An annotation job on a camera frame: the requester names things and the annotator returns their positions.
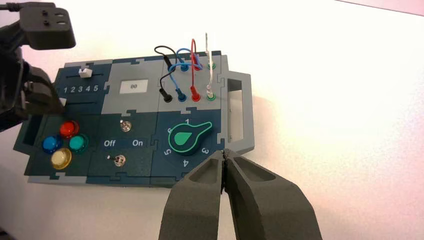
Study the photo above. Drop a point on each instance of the small white digit display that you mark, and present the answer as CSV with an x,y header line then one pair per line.
x,y
133,86

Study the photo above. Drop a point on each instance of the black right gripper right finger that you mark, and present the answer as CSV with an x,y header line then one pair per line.
x,y
265,212

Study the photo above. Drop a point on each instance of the teal round push button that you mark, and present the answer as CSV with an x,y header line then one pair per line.
x,y
78,143

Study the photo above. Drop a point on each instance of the blue round push button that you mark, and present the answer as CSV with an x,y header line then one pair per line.
x,y
51,144

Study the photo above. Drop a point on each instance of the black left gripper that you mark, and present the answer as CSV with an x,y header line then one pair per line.
x,y
11,82

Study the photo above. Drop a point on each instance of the yellow round push button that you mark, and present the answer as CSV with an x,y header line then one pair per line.
x,y
61,158

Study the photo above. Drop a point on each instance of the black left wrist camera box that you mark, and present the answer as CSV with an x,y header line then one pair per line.
x,y
49,30

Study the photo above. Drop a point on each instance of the white slider knob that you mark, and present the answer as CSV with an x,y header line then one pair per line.
x,y
85,72
63,102

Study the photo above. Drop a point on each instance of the dark grey modular control box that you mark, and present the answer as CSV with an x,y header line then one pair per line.
x,y
132,109

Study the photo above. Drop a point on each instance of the metal toggle switch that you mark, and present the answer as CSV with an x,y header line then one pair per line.
x,y
125,126
118,160

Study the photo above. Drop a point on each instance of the green pointer rotary knob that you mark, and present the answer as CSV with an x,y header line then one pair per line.
x,y
187,139

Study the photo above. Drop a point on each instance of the red round push button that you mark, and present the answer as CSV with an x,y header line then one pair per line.
x,y
68,128

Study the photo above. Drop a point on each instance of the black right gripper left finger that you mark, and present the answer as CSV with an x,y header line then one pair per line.
x,y
195,205

